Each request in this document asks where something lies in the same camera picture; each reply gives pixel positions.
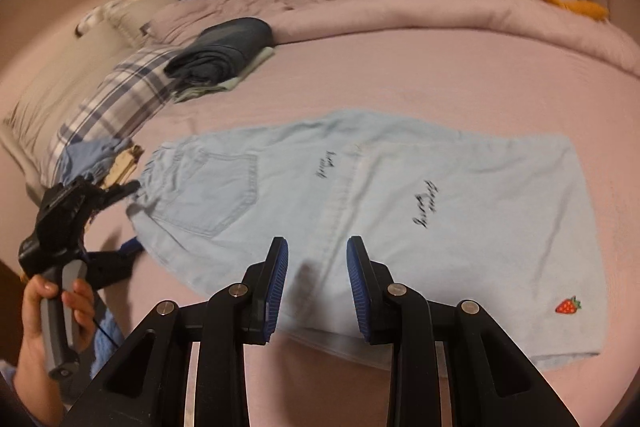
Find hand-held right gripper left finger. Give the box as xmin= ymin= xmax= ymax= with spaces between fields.
xmin=62 ymin=236 xmax=291 ymax=427

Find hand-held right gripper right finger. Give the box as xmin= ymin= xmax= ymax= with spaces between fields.
xmin=346 ymin=235 xmax=581 ymax=427

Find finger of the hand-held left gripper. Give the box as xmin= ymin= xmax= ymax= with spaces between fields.
xmin=99 ymin=179 xmax=142 ymax=206
xmin=84 ymin=236 xmax=144 ymax=292

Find light blue strawberry pants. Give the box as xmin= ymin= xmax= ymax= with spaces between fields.
xmin=127 ymin=109 xmax=608 ymax=370

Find person's left forearm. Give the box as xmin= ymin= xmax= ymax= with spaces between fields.
xmin=11 ymin=357 xmax=68 ymax=427

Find person's left hand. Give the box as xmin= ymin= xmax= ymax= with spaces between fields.
xmin=14 ymin=279 xmax=97 ymax=376

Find beige patterned item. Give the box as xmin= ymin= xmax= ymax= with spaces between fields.
xmin=102 ymin=146 xmax=146 ymax=188

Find crumpled blue cloth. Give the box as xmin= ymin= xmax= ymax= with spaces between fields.
xmin=57 ymin=138 xmax=133 ymax=188

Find blue knit cloth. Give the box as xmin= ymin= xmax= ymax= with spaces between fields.
xmin=91 ymin=306 xmax=125 ymax=354

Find plaid pillow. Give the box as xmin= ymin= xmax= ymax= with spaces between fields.
xmin=42 ymin=47 xmax=175 ymax=188

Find beige pillow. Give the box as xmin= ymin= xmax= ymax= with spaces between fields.
xmin=0 ymin=0 xmax=211 ymax=128
xmin=2 ymin=72 xmax=118 ymax=180

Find folded dark blue jeans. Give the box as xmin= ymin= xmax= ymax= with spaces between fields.
xmin=165 ymin=18 xmax=275 ymax=88

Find folded pale green cloth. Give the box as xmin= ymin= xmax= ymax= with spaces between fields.
xmin=172 ymin=47 xmax=277 ymax=104

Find small white plush toy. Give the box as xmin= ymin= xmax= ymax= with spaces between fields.
xmin=75 ymin=0 xmax=153 ymax=35

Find lilac quilt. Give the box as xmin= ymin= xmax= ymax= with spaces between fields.
xmin=147 ymin=0 xmax=640 ymax=78

